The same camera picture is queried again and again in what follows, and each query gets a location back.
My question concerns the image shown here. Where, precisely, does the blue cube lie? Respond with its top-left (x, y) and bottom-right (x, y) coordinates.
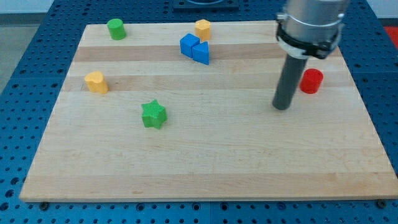
top-left (180, 33), bottom-right (200, 58)

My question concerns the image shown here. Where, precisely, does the wooden board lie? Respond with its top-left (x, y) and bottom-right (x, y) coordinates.
top-left (20, 21), bottom-right (397, 202)

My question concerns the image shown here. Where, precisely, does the yellow hexagon block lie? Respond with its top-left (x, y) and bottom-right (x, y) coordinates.
top-left (195, 19), bottom-right (211, 41)

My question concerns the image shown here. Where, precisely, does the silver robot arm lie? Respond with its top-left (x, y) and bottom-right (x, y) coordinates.
top-left (276, 0), bottom-right (349, 60)

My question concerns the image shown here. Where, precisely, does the yellow heart block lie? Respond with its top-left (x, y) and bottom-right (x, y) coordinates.
top-left (84, 71), bottom-right (109, 95)

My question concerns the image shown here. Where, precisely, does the red cylinder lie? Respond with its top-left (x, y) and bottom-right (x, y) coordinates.
top-left (299, 68), bottom-right (324, 94)

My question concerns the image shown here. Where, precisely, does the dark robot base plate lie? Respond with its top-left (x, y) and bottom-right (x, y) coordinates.
top-left (172, 0), bottom-right (239, 11)

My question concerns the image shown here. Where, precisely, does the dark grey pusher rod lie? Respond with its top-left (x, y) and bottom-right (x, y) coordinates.
top-left (272, 55), bottom-right (308, 110)

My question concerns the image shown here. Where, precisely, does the green star block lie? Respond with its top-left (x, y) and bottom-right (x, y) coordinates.
top-left (141, 100), bottom-right (167, 129)

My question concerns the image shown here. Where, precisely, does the green cylinder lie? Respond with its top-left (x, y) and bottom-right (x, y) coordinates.
top-left (106, 18), bottom-right (126, 40)

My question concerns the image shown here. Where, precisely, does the blue triangular prism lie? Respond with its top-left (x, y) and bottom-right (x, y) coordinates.
top-left (192, 42), bottom-right (210, 65)

